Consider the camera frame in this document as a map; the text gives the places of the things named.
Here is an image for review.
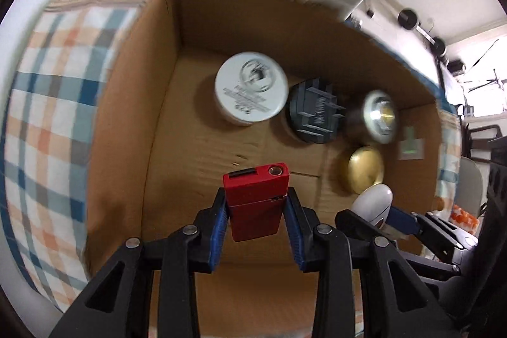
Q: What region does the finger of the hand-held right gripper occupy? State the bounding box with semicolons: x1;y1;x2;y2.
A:
382;205;428;239
335;208;401;244

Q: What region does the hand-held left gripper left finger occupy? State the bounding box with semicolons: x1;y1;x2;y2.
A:
48;188;230;338

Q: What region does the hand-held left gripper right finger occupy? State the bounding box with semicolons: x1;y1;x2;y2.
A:
283;188;462;338

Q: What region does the red lighter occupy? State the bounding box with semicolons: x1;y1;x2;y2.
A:
222;163;291;242

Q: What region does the gold round tin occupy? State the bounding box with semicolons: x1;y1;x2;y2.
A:
337;146;386;194

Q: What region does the cardboard box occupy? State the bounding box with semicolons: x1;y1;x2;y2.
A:
83;0;446;338

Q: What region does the silver metallic cap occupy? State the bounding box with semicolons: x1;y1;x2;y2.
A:
344;89;399;146

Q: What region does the white printed round tin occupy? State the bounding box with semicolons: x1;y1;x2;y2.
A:
215;52;289;125

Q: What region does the grey chair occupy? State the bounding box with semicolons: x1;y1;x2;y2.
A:
459;158;486;220

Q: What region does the short barbell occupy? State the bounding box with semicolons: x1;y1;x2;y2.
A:
426;33;450;59

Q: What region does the checked blanket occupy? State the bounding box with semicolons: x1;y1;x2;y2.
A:
0;0;466;338

